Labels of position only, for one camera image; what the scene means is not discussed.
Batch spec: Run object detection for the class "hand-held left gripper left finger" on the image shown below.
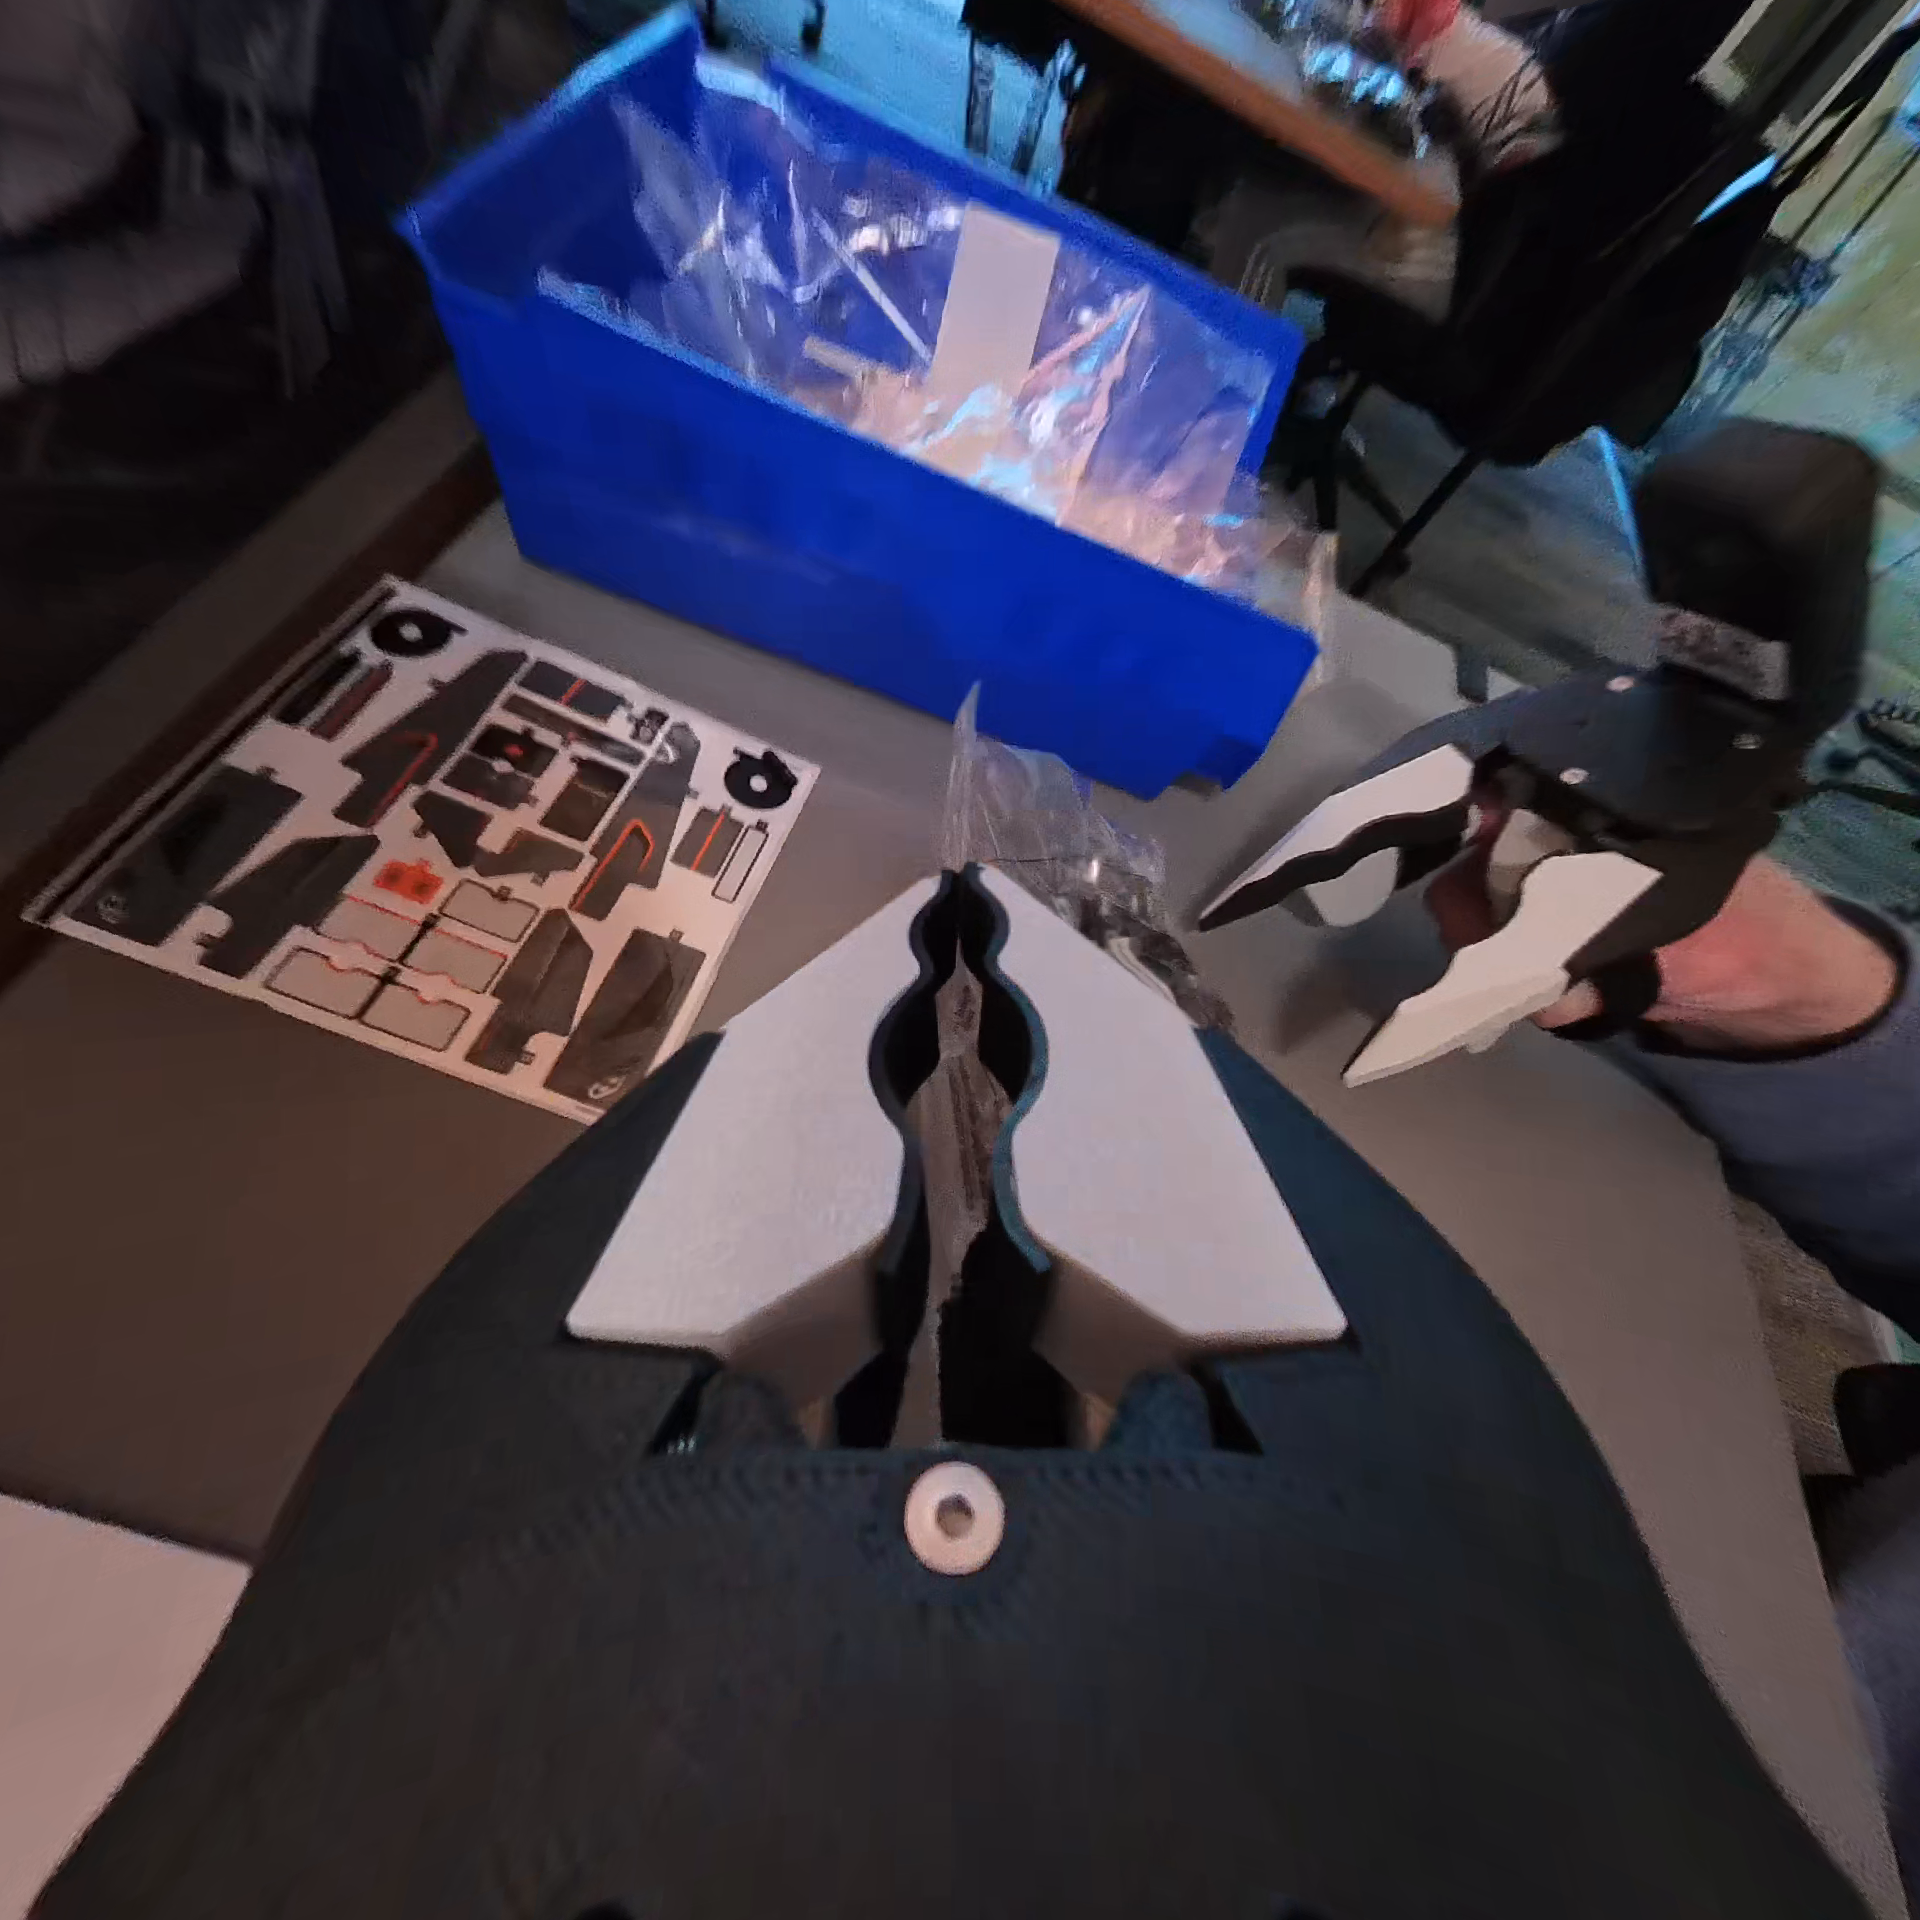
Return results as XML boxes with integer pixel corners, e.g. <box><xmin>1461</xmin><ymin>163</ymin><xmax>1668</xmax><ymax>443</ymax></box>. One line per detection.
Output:
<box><xmin>562</xmin><ymin>866</ymin><xmax>964</xmax><ymax>1449</ymax></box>

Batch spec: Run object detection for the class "lego sticker sheet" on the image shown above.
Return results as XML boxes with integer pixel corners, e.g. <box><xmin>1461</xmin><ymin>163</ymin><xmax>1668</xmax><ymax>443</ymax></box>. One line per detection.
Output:
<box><xmin>23</xmin><ymin>574</ymin><xmax>824</xmax><ymax>1128</ymax></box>

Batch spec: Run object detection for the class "background desk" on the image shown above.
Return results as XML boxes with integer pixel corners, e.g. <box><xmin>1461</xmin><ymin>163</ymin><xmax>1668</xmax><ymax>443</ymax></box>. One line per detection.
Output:
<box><xmin>1048</xmin><ymin>0</ymin><xmax>1464</xmax><ymax>232</ymax></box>

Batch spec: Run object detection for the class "black office chair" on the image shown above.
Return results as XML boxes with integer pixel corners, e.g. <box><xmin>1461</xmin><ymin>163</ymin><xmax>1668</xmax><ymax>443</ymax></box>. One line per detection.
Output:
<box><xmin>1281</xmin><ymin>22</ymin><xmax>1920</xmax><ymax>594</ymax></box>

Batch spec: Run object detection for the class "clear bag of lego parts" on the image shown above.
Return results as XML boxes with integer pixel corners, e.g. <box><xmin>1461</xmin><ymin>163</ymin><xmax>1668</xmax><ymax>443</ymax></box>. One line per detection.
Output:
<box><xmin>900</xmin><ymin>682</ymin><xmax>1239</xmax><ymax>1354</ymax></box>

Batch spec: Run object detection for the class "clear plastic bag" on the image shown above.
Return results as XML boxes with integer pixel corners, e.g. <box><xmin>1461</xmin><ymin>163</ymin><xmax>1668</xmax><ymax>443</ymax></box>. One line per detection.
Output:
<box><xmin>533</xmin><ymin>53</ymin><xmax>1336</xmax><ymax>618</ymax></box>

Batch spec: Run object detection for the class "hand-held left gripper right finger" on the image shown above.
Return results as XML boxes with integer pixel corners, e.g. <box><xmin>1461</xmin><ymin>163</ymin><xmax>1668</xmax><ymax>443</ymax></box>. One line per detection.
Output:
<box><xmin>959</xmin><ymin>866</ymin><xmax>1348</xmax><ymax>1449</ymax></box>

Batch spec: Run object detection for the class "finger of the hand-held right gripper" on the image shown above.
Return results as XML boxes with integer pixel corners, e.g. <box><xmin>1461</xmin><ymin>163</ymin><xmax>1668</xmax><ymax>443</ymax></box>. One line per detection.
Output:
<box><xmin>1198</xmin><ymin>744</ymin><xmax>1484</xmax><ymax>933</ymax></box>
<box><xmin>1340</xmin><ymin>852</ymin><xmax>1671</xmax><ymax>1092</ymax></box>

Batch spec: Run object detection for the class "person's right hand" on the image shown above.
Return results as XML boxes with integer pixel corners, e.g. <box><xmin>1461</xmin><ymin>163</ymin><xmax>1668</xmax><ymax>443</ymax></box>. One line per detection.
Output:
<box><xmin>1421</xmin><ymin>808</ymin><xmax>1894</xmax><ymax>1052</ymax></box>

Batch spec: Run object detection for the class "person's right forearm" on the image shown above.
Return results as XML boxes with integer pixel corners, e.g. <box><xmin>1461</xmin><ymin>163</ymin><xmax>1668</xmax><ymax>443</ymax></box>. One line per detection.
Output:
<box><xmin>1626</xmin><ymin>901</ymin><xmax>1920</xmax><ymax>1329</ymax></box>

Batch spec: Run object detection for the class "blue parts bin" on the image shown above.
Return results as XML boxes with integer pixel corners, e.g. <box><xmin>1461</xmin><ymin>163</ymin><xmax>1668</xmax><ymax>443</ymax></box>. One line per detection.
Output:
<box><xmin>392</xmin><ymin>5</ymin><xmax>1326</xmax><ymax>800</ymax></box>

